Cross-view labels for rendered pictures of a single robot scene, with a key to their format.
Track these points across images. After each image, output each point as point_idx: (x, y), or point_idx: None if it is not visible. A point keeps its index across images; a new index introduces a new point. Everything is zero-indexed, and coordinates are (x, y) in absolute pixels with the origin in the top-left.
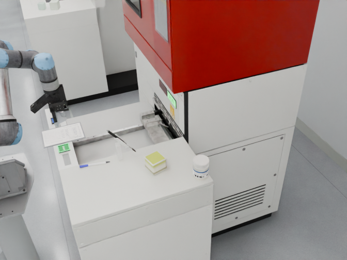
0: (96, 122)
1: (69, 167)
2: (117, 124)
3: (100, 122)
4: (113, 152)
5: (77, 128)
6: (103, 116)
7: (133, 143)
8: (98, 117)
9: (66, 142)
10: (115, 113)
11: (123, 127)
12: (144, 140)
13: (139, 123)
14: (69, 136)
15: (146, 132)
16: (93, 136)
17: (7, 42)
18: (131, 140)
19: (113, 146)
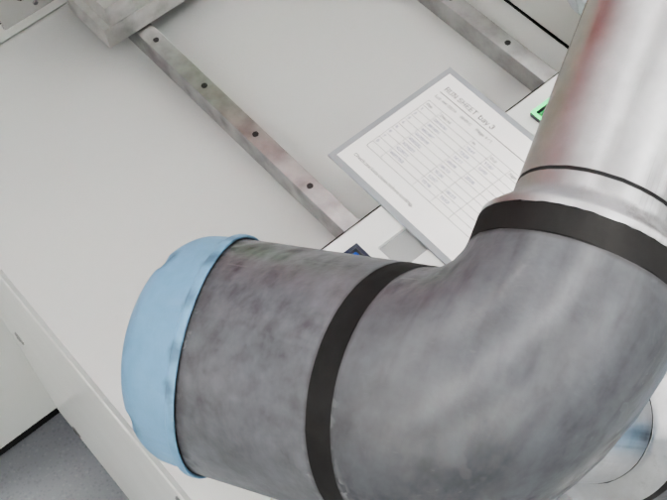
0: (148, 271)
1: None
2: (143, 163)
3: (143, 250)
4: (369, 85)
5: (390, 140)
6: (79, 265)
7: (278, 37)
8: (94, 281)
9: (523, 127)
10: (41, 212)
11: (164, 127)
12: (242, 6)
13: (106, 75)
14: (472, 137)
15: (180, 20)
16: (308, 186)
17: (177, 261)
18: (254, 55)
19: (326, 106)
